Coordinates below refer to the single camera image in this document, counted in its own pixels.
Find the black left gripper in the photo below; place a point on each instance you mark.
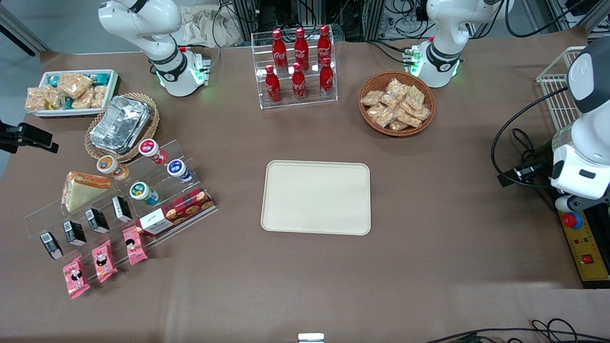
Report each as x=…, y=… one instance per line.
x=542, y=157

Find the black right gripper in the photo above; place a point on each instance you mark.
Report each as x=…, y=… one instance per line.
x=8, y=135

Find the triangle sandwich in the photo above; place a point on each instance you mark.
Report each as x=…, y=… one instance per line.
x=81, y=193

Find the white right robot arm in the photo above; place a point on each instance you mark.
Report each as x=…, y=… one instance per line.
x=157, y=28

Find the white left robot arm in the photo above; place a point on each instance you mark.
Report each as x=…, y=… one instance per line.
x=588, y=143

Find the beige rectangular tray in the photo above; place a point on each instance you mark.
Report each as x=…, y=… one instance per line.
x=315, y=197

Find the puffed rice bar packet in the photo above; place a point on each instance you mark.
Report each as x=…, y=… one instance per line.
x=83, y=100
x=74, y=85
x=99, y=96
x=35, y=100
x=55, y=97

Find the teal snack packet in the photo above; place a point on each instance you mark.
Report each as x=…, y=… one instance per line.
x=53, y=81
x=101, y=77

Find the orange lid yogurt cup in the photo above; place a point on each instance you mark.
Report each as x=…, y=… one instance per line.
x=108, y=165

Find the red emergency stop button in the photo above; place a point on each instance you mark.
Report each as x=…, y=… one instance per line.
x=572, y=220

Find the clear acrylic stepped stand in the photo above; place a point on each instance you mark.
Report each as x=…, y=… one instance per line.
x=45, y=216

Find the stacked aluminium foil containers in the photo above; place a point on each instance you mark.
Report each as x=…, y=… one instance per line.
x=119, y=124

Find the white rectangular snack bin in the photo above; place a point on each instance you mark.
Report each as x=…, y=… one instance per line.
x=112, y=88

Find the small black drink carton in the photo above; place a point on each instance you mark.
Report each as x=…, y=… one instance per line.
x=51, y=245
x=122, y=209
x=97, y=220
x=75, y=233

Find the yellow control box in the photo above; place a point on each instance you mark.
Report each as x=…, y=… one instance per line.
x=588, y=247

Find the red lid yogurt cup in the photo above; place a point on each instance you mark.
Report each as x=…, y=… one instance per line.
x=150, y=148

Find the green lid yogurt cup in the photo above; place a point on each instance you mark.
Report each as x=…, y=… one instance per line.
x=139, y=190

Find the dark metal stand leg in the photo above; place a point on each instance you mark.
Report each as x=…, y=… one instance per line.
x=19, y=33

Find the light oval wicker basket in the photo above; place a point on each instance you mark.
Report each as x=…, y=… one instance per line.
x=152, y=119

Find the clear-wrapped rice cracker packet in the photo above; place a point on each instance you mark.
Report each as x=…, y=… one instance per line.
x=390, y=101
x=415, y=95
x=409, y=118
x=398, y=126
x=371, y=98
x=395, y=87
x=421, y=113
x=381, y=115

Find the brown paper table cover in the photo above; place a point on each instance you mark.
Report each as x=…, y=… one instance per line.
x=429, y=267

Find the pink snack packet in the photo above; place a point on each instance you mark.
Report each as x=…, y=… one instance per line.
x=75, y=277
x=104, y=261
x=135, y=245

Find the blue lid yogurt cup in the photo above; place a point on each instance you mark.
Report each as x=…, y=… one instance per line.
x=177, y=168

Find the red cookie box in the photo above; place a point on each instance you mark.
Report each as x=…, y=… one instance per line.
x=176, y=212

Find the round dark wicker basket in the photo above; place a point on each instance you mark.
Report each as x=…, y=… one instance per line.
x=369, y=121

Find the crumpled beige cloth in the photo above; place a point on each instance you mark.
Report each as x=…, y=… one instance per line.
x=209, y=26

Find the red cola bottle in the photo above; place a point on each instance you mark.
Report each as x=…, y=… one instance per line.
x=279, y=52
x=273, y=88
x=301, y=50
x=299, y=85
x=326, y=81
x=324, y=47

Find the clear acrylic bottle rack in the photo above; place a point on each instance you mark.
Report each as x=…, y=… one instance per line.
x=310, y=103

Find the aluminium frame rack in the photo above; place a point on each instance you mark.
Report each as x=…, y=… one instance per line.
x=362, y=19

